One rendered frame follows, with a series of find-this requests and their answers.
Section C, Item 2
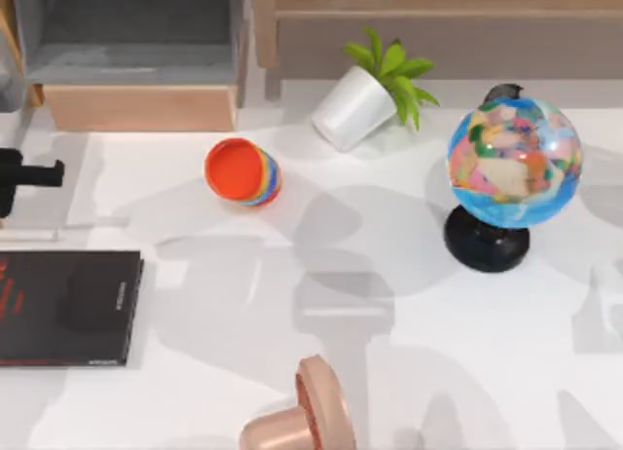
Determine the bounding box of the wooden open shelf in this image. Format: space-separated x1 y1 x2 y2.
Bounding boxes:
250 0 623 100

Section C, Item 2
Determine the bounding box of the black book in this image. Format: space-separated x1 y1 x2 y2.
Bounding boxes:
0 249 145 368

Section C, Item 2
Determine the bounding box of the colourful globe on black stand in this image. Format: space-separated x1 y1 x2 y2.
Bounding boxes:
442 83 584 274

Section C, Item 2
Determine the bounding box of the pale wooden drawer front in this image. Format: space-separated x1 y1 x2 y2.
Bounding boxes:
42 84 238 132

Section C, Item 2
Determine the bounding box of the white potted green plant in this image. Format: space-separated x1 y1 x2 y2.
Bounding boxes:
311 24 441 153

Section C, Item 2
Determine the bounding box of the stack of coloured rings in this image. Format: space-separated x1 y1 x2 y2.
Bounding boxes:
203 137 284 208

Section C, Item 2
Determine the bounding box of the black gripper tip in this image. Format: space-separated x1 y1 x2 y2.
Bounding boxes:
0 147 66 219

